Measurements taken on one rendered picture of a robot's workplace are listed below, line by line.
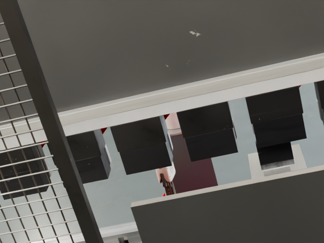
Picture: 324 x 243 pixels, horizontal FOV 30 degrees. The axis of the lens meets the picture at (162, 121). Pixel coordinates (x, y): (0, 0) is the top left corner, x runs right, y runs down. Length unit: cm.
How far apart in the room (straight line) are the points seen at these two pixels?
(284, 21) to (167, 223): 54
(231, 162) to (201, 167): 178
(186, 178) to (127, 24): 117
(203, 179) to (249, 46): 115
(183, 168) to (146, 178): 189
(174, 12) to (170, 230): 51
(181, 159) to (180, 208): 118
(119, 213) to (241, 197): 279
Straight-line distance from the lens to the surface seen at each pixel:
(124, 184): 437
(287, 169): 196
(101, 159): 180
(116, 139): 176
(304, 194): 128
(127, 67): 148
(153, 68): 147
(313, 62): 146
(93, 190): 444
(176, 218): 130
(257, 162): 206
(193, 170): 249
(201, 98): 169
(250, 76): 145
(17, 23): 91
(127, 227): 196
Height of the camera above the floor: 197
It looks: 22 degrees down
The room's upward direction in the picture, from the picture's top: 16 degrees counter-clockwise
